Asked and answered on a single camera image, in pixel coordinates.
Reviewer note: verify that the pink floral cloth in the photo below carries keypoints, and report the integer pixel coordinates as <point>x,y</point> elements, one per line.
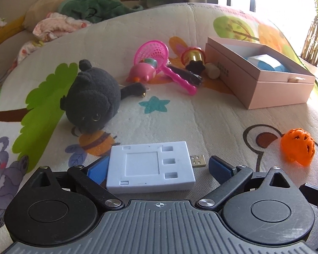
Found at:
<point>54,26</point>

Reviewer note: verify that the black plush toy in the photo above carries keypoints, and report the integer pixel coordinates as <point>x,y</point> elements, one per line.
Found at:
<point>94,98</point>

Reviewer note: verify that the pink cardboard box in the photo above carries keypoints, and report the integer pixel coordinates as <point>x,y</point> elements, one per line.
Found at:
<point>257,87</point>

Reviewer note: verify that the orange plastic ball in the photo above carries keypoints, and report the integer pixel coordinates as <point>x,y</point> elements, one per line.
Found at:
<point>297,145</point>

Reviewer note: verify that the colourful cartoon play mat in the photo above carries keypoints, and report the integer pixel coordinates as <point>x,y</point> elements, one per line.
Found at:
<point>212,122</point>

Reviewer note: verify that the blue wet cotton pack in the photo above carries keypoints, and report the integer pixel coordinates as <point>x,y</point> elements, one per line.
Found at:
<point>267,62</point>

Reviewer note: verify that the green blanket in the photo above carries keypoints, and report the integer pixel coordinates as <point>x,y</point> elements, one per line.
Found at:
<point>95,11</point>

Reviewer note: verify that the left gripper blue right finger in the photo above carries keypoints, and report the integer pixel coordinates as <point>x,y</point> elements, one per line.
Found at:
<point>232,181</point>

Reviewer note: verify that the white usb adapter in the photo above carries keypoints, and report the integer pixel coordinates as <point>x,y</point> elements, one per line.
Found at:
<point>151,168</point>

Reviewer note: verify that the yellow plush toy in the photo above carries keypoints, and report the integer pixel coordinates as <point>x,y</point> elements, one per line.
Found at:
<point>11,29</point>

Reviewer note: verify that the pink toy net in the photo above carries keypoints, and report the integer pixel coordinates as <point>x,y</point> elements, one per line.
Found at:
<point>158,51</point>

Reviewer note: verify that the pink teal toy bird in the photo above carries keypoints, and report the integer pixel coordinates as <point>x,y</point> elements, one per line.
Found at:
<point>143,71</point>

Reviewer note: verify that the black toy handle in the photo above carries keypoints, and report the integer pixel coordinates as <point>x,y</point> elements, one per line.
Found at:
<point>192,78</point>

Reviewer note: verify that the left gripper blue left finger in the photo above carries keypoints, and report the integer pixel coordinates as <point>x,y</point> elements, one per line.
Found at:
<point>91,180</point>

